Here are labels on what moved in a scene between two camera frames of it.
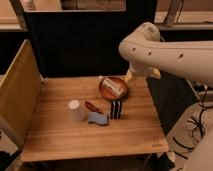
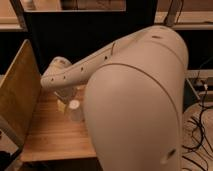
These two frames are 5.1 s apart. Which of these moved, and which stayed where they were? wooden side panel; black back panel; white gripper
Moved: white gripper
Stayed: wooden side panel; black back panel
